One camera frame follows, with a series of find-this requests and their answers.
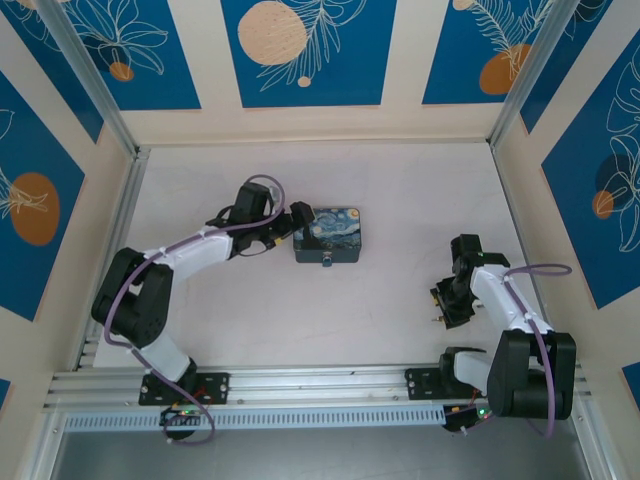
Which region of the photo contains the aluminium side rail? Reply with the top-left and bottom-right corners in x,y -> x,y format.
74,147 -> 151,371
492,144 -> 561,361

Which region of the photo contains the white slotted cable duct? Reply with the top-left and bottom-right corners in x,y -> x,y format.
63,405 -> 448,432

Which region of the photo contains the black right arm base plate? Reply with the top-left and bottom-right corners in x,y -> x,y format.
404,367 -> 496,401

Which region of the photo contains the grey metal shelf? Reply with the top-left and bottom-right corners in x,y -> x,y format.
49,427 -> 601,480

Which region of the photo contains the aluminium frame post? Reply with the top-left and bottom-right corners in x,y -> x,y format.
34,0 -> 151,161
488,0 -> 574,151

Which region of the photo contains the starry night print tin box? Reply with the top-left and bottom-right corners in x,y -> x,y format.
291,205 -> 365,266

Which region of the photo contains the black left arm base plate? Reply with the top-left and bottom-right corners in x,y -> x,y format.
138,370 -> 232,407

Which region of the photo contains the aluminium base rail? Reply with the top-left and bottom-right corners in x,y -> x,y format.
42,367 -> 594,412

